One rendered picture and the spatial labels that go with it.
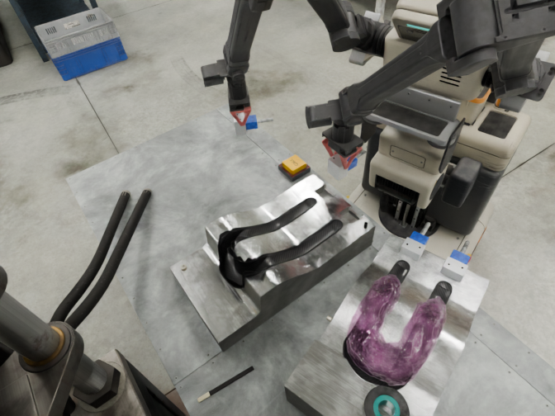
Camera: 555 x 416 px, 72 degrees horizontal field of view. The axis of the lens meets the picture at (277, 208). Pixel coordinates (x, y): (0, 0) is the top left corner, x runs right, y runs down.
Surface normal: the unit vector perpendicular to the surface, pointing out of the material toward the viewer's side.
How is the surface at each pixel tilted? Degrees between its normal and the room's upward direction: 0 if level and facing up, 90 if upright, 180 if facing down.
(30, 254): 0
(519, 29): 43
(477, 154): 90
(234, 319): 0
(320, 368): 0
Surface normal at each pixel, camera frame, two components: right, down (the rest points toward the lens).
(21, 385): -0.07, -0.65
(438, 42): -0.95, 0.17
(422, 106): -0.61, 0.63
